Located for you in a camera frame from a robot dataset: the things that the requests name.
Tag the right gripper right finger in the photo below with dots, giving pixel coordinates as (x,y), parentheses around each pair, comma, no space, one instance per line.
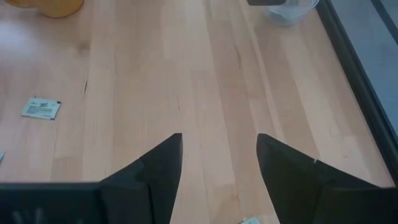
(298,186)

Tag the black metal table frame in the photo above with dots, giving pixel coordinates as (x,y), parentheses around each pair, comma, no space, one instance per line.
(357,77)

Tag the yellow mug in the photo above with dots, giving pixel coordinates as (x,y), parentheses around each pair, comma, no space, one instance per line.
(56,6)

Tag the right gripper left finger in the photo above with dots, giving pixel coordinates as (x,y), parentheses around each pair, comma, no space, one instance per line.
(140,193)

